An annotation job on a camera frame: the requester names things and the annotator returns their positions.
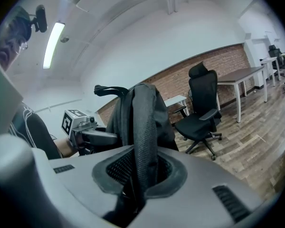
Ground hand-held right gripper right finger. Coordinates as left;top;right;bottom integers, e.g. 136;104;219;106
133;150;265;228

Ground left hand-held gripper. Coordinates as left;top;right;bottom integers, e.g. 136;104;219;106
61;108;119;150

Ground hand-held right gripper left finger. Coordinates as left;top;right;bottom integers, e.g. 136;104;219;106
48;145;135;226

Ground black mesh office chair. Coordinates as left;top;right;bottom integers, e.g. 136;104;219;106
174;61;223;162

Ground person's left forearm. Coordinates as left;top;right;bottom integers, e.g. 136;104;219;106
54;138;79;158

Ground black office chair with headrest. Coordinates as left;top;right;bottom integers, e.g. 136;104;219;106
268;44;285;80

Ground small white side table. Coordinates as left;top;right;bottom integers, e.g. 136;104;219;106
163;95;189;119

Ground long ceiling tube light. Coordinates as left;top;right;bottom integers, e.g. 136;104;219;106
42;21;66;70

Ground person's glasses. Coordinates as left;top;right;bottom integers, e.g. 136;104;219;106
19;39;29;55

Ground person's head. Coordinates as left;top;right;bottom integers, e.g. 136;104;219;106
0;5;32;71

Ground brown-top table with white legs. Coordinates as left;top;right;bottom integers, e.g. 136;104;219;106
217;66;268;124

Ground white desk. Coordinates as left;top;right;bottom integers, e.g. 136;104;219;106
259;57;281;87

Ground black head-mounted camera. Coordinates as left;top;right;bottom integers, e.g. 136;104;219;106
29;4;48;33

